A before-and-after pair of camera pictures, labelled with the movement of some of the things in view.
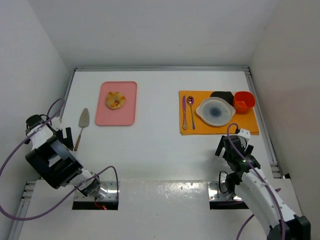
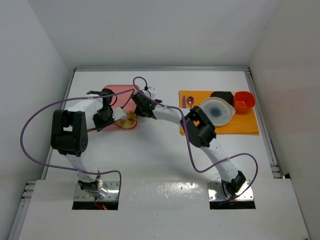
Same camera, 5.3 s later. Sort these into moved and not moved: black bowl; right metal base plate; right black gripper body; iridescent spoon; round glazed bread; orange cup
Moved: right black gripper body; round glazed bread
Not moved: orange cup; black bowl; iridescent spoon; right metal base plate
